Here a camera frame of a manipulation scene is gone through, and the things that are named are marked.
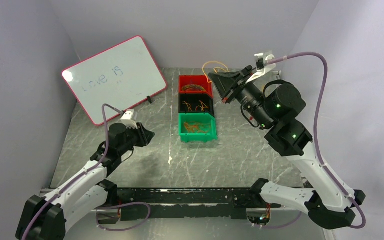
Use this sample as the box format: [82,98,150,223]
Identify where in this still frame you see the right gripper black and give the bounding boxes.
[209,65,274,129]

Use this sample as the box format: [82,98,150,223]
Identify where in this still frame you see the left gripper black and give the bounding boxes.
[118,121,155,155]

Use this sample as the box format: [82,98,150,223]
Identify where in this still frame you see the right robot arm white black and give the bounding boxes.
[208,66,366,230]

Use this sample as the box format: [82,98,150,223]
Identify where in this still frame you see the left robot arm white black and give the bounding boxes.
[15,122,156,240]

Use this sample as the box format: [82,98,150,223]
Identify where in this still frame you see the black plastic bin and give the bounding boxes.
[178,93,215,117]

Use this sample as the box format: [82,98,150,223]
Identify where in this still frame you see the red plastic bin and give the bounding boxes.
[178,75,213,98]

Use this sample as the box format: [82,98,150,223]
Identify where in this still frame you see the green plastic bin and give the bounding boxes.
[178,113,218,143]

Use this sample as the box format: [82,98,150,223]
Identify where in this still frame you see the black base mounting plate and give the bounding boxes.
[98,187,268,221]

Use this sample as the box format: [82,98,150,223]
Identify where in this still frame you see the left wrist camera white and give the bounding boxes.
[120,109,138,129]

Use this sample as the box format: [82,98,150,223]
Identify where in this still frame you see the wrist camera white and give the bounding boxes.
[245,51,276,84]
[120,109,138,129]

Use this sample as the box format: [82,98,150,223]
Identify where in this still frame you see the yellow cable in red bin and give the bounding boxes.
[181,83,209,94]

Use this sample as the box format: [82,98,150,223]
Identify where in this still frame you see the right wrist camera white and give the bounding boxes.
[245,51,276,84]

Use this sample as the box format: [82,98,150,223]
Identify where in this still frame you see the whiteboard with pink frame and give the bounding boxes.
[61,35,168,126]

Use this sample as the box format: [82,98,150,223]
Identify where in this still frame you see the aluminium rail frame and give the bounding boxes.
[26,187,327,240]

